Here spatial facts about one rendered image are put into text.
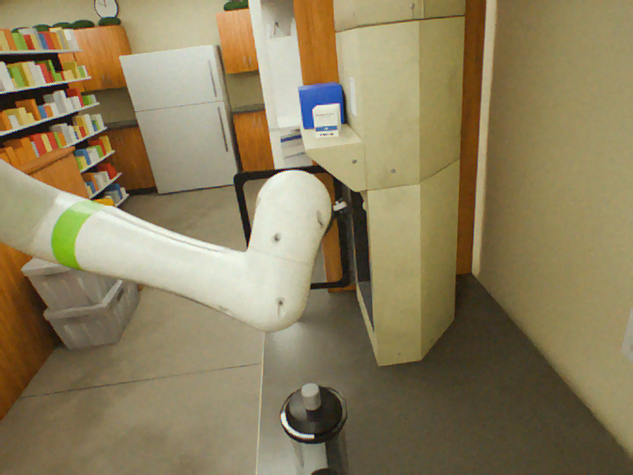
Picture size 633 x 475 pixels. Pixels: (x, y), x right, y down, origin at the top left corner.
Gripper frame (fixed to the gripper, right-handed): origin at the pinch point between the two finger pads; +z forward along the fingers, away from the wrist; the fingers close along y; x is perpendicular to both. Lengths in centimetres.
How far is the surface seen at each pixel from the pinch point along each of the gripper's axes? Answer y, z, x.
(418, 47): -29.9, -18.6, -19.9
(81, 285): 168, 143, -40
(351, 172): -10.2, -11.1, -5.6
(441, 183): -27.7, 1.7, 2.6
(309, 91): -9.0, 0.0, -29.0
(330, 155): -7.6, -13.6, -10.0
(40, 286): 190, 137, -49
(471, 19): -54, 16, -34
